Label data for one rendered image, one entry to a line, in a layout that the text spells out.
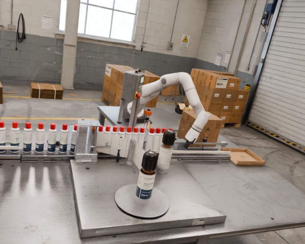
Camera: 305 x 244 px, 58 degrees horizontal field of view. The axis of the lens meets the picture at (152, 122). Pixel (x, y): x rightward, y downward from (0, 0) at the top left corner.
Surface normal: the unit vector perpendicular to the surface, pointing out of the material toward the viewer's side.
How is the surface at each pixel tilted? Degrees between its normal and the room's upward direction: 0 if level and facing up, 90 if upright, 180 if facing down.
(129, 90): 90
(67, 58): 90
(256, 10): 90
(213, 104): 90
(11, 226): 0
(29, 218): 0
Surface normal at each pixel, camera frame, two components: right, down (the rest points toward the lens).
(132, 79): -0.26, 0.26
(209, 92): -0.84, 0.02
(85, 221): 0.18, -0.93
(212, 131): 0.40, 0.36
